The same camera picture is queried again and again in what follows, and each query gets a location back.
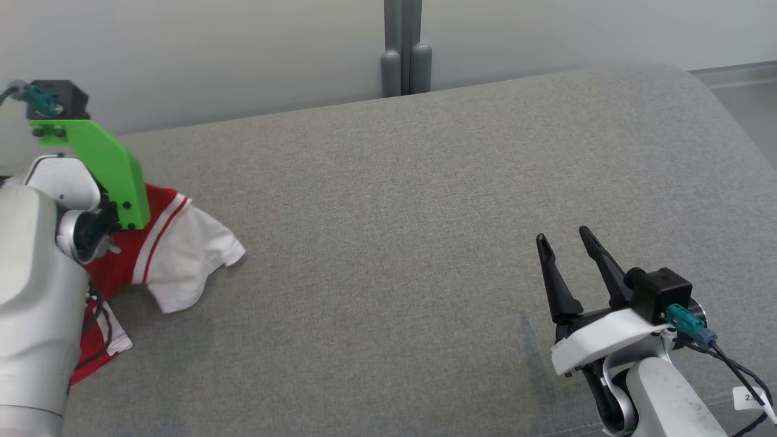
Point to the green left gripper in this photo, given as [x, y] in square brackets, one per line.
[109, 167]

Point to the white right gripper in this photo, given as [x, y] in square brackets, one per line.
[607, 337]

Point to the red jersey with white sleeves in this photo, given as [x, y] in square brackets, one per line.
[182, 255]

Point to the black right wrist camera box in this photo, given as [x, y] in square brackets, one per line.
[658, 294]

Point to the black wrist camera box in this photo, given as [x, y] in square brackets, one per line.
[61, 97]
[658, 294]

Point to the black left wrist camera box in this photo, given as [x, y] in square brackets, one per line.
[61, 97]

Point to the grey metal partition post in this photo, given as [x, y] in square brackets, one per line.
[405, 42]

